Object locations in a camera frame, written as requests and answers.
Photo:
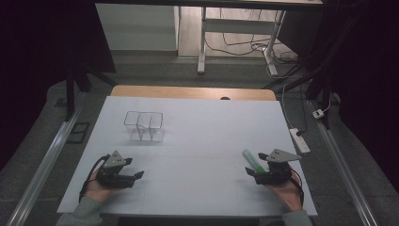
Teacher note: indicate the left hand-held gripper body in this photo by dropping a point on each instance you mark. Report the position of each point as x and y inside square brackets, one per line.
[113, 180]

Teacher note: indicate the black metal stand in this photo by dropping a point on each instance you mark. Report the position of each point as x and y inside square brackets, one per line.
[70, 91]
[323, 88]

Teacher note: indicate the small white adapter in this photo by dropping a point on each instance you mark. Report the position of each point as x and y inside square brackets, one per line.
[318, 114]

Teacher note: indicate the white power strip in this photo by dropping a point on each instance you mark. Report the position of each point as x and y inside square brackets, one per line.
[300, 141]

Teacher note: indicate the clear plastic organizer box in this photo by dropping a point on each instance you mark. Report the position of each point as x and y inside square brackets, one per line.
[144, 125]

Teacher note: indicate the black square floor frame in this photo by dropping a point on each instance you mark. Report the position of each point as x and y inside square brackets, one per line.
[78, 133]

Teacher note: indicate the dark table grommet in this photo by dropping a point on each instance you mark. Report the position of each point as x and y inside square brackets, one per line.
[225, 98]

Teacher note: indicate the white table cover sheet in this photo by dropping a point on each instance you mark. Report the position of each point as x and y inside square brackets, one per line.
[200, 135]

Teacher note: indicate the person's left hand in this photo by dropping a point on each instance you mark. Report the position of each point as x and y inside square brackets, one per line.
[95, 190]

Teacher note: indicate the green marker pen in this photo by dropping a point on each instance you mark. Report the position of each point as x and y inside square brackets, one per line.
[252, 160]

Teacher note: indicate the person's right hand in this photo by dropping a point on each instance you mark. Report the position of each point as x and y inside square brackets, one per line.
[288, 194]

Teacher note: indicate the wooden table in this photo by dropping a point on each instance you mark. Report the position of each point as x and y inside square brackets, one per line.
[188, 92]

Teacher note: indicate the white desk frame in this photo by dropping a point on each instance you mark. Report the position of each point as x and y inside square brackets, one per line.
[233, 26]

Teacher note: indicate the aluminium rail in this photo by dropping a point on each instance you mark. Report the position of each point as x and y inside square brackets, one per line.
[342, 166]
[47, 163]

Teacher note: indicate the white cabinet panel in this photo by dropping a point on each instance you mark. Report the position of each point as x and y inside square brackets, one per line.
[136, 26]

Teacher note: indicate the black plug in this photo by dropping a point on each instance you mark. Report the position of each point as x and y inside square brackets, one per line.
[300, 133]

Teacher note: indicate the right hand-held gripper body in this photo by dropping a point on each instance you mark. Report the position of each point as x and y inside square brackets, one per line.
[276, 175]

